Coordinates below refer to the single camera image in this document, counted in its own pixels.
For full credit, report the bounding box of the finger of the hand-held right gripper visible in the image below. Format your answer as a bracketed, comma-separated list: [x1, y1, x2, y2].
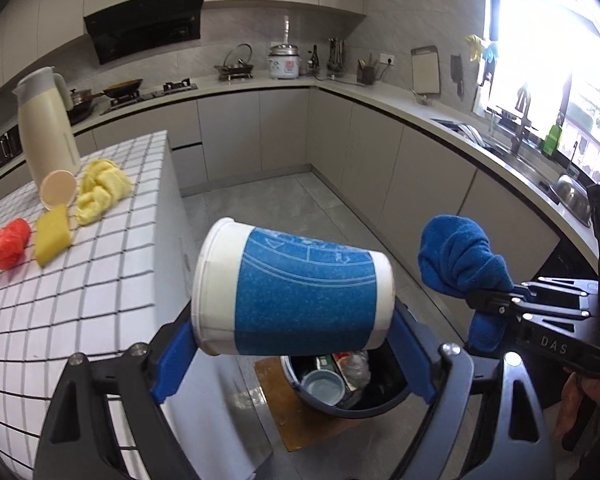
[466, 290, 593, 322]
[512, 281, 600, 297]

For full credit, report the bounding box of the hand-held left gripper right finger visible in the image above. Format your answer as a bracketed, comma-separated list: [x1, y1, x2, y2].
[390, 305, 556, 480]

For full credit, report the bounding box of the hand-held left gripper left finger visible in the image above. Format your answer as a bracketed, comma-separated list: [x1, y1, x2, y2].
[32, 310, 196, 480]

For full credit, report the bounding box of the blue cloth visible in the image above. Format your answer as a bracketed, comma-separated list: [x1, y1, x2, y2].
[417, 215, 515, 353]

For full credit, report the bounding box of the clear plastic bottle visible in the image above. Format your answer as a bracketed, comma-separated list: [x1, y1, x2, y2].
[340, 351, 372, 388]

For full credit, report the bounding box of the black bucket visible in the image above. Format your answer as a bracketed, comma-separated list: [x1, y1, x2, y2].
[280, 332, 411, 420]

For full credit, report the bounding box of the blue paper bowl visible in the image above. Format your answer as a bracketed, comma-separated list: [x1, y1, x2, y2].
[301, 370, 347, 407]

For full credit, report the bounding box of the blue and white paper cup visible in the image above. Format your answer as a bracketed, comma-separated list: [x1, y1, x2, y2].
[191, 217, 396, 357]

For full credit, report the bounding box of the yellow sponge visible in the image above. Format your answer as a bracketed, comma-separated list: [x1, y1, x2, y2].
[34, 204, 74, 268]

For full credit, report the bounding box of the yellow cloth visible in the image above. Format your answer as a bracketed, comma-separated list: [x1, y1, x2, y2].
[75, 159, 132, 227]

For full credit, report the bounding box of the red plastic bag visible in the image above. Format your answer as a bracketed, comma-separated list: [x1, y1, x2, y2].
[0, 217, 32, 271]

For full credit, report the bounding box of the red paper cup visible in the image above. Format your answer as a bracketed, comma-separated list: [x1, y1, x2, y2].
[40, 170, 77, 212]

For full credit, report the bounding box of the person's right hand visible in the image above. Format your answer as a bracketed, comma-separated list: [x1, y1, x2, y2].
[555, 367, 600, 453]

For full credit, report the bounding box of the steel bowl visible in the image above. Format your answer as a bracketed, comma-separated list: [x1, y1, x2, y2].
[550, 174, 593, 226]

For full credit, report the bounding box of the table with checkered tablecloth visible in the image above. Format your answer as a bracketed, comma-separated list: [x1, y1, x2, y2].
[0, 130, 276, 480]

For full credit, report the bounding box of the wooden stool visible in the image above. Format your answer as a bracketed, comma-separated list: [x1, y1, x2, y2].
[254, 357, 376, 452]

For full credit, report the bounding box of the green bottle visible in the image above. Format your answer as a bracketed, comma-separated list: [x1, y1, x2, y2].
[541, 124, 562, 157]

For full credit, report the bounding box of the steel faucet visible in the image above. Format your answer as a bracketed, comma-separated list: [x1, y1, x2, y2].
[487, 87, 536, 153]

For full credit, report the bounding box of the kitchen sink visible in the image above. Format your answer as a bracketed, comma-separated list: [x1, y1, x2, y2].
[430, 117, 546, 171]

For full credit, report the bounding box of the kitchen counter with cabinets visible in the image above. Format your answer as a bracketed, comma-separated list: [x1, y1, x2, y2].
[0, 72, 600, 411]

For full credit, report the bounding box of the window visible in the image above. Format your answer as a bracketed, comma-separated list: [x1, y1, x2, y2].
[472, 0, 600, 186]

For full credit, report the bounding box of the black cleaver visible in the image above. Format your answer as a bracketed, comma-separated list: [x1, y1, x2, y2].
[450, 54, 466, 101]

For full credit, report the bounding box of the white cutting board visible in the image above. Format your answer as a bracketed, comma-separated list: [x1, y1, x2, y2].
[411, 46, 441, 96]

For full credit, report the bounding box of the dark chopstick holder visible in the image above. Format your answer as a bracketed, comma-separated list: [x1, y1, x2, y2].
[356, 54, 381, 85]

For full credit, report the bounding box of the cream thermos jug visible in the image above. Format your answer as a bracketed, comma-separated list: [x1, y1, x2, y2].
[12, 66, 82, 188]

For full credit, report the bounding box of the black microwave oven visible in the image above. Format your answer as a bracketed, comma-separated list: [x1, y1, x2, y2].
[0, 125, 23, 172]

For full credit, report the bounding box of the gas stove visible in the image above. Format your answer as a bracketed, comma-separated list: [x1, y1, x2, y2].
[100, 80, 199, 111]

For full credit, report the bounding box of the wok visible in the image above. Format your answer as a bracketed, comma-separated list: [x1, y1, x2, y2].
[102, 78, 144, 99]

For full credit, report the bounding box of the steel utensil holder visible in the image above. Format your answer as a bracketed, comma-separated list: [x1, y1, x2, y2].
[326, 37, 346, 79]

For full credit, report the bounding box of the white rice cooker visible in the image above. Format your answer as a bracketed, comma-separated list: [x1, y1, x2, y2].
[269, 42, 301, 80]

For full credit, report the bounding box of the black range hood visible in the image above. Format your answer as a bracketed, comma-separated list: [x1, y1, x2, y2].
[83, 0, 202, 65]

